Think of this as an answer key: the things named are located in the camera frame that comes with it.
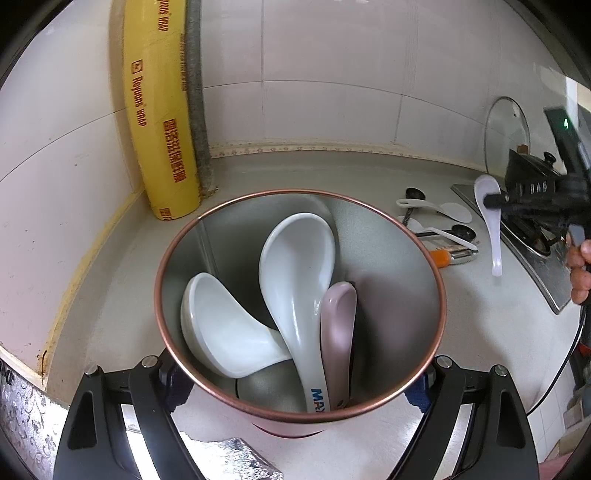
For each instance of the paper chopsticks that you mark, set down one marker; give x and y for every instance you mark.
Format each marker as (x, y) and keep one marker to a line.
(455, 244)

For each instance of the glass pot lid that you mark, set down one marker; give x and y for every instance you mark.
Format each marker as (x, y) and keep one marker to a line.
(505, 134)

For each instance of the grey metal pipe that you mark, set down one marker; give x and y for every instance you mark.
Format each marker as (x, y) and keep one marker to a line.
(198, 115)

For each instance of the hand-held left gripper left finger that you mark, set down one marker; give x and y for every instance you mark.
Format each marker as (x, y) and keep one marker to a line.
(173, 383)

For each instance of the black stove pan support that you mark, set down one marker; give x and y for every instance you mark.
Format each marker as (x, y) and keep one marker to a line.
(531, 230)

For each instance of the yellow cling wrap roll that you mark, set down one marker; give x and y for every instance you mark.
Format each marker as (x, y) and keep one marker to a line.
(157, 115)

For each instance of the black plastic ladle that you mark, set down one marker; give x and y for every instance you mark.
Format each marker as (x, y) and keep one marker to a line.
(464, 232)

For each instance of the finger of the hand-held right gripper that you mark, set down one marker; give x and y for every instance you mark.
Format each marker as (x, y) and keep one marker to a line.
(535, 210)
(531, 191)

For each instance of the person's right hand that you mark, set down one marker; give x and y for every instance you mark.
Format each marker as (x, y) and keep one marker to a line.
(581, 281)

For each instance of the large white ceramic soup spoon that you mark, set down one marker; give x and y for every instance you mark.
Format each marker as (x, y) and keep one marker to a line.
(217, 327)
(295, 267)

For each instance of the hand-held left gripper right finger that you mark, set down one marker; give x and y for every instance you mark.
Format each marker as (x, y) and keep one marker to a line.
(422, 392)

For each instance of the small white ceramic spoon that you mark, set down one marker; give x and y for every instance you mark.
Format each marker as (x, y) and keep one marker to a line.
(485, 189)

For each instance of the white plastic rice paddle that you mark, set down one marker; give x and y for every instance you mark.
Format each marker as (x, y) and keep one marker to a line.
(434, 232)

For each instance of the black wok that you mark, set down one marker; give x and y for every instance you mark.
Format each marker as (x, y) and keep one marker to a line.
(526, 166)

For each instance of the pink ceramic spoon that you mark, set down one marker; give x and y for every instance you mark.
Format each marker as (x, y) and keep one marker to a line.
(337, 323)

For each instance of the red metal utensil holder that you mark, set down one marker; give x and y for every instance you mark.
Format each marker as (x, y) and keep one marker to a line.
(392, 286)

